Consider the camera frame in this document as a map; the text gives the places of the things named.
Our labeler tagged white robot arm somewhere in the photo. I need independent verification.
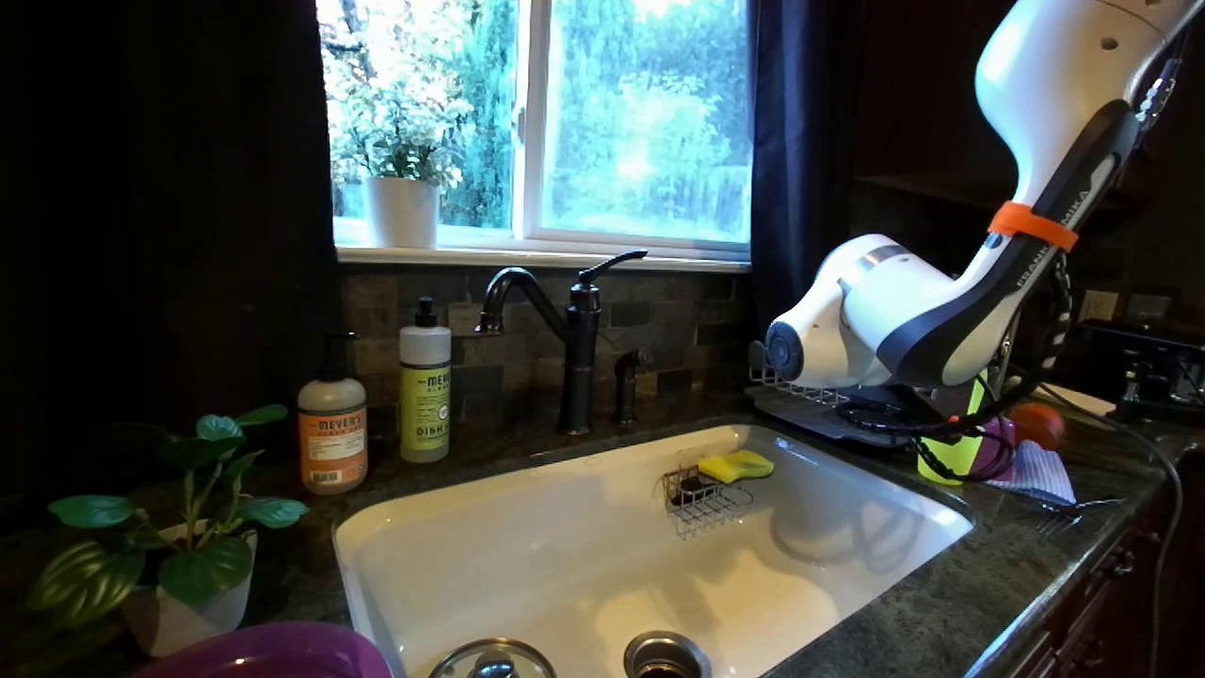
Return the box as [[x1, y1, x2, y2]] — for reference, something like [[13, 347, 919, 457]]
[[765, 0, 1205, 393]]

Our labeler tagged yellow-green plastic cup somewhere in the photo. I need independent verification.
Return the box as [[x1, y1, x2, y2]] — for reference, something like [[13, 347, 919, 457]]
[[916, 430, 992, 485]]

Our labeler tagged purple plastic cup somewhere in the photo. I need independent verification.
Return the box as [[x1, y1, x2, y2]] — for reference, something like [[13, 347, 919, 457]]
[[973, 419, 1016, 480]]

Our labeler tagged dark bronze faucet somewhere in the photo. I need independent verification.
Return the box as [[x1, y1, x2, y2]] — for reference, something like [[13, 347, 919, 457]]
[[479, 252, 641, 437]]

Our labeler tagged yellow sponge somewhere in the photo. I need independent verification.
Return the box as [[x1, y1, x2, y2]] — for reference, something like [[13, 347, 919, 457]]
[[698, 450, 775, 485]]

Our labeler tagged green soap dispenser bottle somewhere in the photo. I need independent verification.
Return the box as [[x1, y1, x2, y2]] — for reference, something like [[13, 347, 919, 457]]
[[398, 299, 451, 465]]

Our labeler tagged white kitchen sink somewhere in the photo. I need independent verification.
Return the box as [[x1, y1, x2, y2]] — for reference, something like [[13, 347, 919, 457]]
[[337, 427, 968, 678]]

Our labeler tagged white pot window plant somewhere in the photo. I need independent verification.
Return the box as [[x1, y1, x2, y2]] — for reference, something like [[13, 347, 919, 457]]
[[352, 105, 455, 248]]

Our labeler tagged orange label soap bottle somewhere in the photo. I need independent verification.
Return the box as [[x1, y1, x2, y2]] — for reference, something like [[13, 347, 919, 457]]
[[297, 370, 370, 499]]

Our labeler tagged sink drain strainer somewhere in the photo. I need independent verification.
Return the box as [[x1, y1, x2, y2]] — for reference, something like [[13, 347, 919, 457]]
[[621, 628, 712, 678]]

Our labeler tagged purple plastic bowl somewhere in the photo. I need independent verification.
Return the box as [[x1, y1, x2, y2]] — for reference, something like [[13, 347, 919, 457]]
[[132, 621, 392, 678]]

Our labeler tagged striped blue white cloth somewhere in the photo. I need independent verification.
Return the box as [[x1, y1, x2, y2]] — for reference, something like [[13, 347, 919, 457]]
[[995, 440, 1079, 504]]

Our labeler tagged small green potted plant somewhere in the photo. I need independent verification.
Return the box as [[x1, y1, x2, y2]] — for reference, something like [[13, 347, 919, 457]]
[[29, 403, 304, 660]]

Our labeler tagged wire sink caddy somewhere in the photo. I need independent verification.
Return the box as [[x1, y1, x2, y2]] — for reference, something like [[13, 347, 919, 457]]
[[658, 466, 752, 527]]

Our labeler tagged orange cable strap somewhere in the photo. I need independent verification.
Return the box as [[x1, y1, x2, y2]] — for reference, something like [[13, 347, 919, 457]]
[[983, 199, 1083, 255]]

